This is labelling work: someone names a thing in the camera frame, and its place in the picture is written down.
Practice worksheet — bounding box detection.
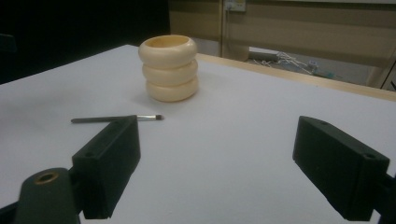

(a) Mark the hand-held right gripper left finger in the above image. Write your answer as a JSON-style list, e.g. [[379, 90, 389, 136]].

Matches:
[[71, 114, 142, 220]]

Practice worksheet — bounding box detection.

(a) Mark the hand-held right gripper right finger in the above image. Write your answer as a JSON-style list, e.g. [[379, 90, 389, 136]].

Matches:
[[292, 115, 390, 222]]

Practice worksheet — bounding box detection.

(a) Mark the small makeup brush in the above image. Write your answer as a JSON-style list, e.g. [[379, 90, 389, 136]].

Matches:
[[70, 114, 165, 124]]

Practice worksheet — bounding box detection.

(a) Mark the cream ribbed holder cup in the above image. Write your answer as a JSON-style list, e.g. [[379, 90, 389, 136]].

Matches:
[[137, 34, 200, 103]]

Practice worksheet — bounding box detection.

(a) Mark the grey power strip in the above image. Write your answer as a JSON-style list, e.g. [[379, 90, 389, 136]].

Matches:
[[247, 50, 281, 63]]

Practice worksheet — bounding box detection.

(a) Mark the bundle of white cables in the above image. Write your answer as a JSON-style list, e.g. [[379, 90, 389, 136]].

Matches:
[[248, 51, 318, 76]]

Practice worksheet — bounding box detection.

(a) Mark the wall power socket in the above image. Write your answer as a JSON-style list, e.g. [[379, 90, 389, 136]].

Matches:
[[223, 0, 247, 13]]

